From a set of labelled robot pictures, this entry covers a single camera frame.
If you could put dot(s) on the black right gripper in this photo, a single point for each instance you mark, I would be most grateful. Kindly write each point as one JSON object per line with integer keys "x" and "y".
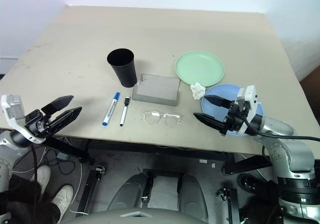
{"x": 236, "y": 119}

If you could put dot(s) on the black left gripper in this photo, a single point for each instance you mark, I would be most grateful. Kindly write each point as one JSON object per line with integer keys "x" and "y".
{"x": 37, "y": 124}

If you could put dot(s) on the blue plate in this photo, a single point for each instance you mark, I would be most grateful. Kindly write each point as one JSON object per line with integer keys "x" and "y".
{"x": 215, "y": 110}

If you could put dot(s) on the white paper ball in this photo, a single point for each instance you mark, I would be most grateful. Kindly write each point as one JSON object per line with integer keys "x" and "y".
{"x": 198, "y": 90}

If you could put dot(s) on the blue capped whiteboard marker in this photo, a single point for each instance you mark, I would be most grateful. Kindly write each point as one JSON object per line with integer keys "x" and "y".
{"x": 110, "y": 110}

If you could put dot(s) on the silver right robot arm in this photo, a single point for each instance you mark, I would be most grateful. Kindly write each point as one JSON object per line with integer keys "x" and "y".
{"x": 295, "y": 154}

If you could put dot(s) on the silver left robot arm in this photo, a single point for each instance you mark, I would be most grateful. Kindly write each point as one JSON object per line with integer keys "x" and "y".
{"x": 5, "y": 159}

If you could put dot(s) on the green plate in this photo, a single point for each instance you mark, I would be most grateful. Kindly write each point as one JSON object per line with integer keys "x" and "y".
{"x": 200, "y": 67}

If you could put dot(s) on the grey glasses case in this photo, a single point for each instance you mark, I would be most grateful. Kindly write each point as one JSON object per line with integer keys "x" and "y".
{"x": 157, "y": 89}

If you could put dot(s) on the black capped whiteboard marker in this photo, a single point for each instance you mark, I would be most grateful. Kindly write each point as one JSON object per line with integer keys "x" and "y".
{"x": 123, "y": 114}

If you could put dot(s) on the white sneaker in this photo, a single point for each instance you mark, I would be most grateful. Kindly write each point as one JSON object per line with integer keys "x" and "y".
{"x": 43, "y": 177}
{"x": 63, "y": 199}

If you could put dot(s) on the black plastic cup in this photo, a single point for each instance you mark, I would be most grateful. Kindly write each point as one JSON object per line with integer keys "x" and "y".
{"x": 125, "y": 71}

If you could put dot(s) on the grey rounded robot leg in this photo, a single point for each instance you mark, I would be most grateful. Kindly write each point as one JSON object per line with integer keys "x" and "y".
{"x": 127, "y": 191}
{"x": 192, "y": 194}

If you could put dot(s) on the black trouser leg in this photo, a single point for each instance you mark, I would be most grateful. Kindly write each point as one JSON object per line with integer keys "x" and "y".
{"x": 22, "y": 206}

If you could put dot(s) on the grey robot torso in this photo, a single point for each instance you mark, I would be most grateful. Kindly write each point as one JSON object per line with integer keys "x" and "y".
{"x": 125, "y": 217}

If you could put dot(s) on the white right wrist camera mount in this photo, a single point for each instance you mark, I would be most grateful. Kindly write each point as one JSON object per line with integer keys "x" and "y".
{"x": 251, "y": 94}

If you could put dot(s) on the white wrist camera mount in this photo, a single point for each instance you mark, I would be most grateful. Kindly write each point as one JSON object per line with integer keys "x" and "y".
{"x": 10, "y": 109}
{"x": 251, "y": 94}

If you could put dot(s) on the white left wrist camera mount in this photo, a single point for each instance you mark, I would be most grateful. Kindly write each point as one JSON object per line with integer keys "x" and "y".
{"x": 10, "y": 109}

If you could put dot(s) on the clear frame glasses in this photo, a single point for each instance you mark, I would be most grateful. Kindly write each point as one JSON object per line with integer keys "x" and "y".
{"x": 154, "y": 114}

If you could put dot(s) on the black metal table frame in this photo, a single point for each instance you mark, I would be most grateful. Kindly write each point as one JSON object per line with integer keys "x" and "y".
{"x": 150, "y": 149}

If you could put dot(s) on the black metal stand rail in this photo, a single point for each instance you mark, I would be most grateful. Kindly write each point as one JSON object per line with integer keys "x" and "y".
{"x": 232, "y": 206}
{"x": 90, "y": 186}

